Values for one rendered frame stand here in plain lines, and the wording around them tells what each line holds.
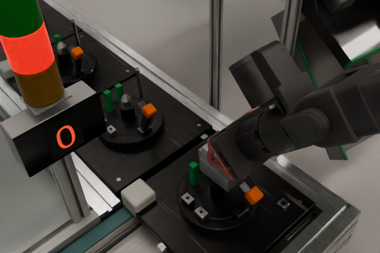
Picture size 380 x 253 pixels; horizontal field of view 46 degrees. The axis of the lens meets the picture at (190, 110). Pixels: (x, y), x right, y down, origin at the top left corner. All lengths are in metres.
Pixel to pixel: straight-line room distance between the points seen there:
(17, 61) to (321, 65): 0.55
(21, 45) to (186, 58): 0.80
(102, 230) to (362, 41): 0.53
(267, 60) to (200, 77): 0.71
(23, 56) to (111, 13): 0.99
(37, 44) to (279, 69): 0.27
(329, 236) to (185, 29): 0.81
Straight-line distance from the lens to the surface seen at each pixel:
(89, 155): 0.89
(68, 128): 0.60
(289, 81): 0.51
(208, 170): 0.71
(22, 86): 0.55
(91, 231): 0.81
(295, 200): 0.81
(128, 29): 1.40
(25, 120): 0.59
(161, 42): 1.33
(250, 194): 0.68
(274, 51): 0.51
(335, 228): 0.81
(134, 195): 0.79
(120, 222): 0.81
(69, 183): 0.75
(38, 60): 0.52
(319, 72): 0.86
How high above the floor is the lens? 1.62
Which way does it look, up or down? 44 degrees down
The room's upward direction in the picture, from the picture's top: 2 degrees counter-clockwise
